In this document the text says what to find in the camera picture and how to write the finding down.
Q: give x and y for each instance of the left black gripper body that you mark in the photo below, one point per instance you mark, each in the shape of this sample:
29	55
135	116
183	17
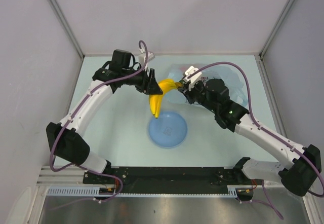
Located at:
140	84

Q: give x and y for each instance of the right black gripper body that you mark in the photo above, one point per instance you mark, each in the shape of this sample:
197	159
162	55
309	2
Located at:
197	94

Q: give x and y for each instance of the yellow fake banana bunch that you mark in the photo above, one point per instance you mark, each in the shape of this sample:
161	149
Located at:
166	86

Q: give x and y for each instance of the light blue printed plastic bag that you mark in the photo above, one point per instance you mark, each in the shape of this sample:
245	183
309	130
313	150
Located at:
229	76

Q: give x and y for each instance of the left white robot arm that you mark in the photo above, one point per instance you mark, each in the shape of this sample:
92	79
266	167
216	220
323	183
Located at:
66	137

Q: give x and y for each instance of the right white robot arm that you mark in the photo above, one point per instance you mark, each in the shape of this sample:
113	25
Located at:
297	166

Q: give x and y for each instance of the blue plastic plate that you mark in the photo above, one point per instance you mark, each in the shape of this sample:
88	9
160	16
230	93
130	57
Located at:
169	130

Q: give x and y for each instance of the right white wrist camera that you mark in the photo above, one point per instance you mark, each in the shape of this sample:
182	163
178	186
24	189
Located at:
192	75

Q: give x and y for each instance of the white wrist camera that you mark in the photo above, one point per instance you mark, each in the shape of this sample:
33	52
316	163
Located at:
144	59
192	75

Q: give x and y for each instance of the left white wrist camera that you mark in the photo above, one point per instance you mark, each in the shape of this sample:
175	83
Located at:
144	59

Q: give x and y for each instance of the aluminium right side rail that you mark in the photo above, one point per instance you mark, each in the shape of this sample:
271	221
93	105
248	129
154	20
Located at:
277	118

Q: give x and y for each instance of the aluminium rail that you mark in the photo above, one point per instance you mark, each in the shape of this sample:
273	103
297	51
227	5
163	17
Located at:
277	118
63	176

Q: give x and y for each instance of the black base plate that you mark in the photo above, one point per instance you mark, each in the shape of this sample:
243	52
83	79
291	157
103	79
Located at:
183	188

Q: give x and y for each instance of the aluminium corner post left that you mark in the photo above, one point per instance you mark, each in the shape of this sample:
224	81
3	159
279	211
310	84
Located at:
66	27

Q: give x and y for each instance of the aluminium corner post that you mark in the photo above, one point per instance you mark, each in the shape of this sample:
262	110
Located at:
279	22
66	27

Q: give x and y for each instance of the aluminium front rail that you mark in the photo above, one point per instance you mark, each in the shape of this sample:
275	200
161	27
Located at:
63	176

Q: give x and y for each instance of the aluminium corner post right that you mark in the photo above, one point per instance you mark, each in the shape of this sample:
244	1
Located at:
279	22

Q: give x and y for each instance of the white slotted cable duct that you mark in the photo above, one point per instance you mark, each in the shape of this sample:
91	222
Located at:
98	192

